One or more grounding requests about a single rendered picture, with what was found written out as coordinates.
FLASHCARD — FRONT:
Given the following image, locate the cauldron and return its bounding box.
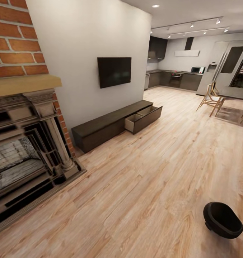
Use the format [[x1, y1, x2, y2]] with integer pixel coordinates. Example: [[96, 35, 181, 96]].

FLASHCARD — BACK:
[[203, 202, 243, 239]]

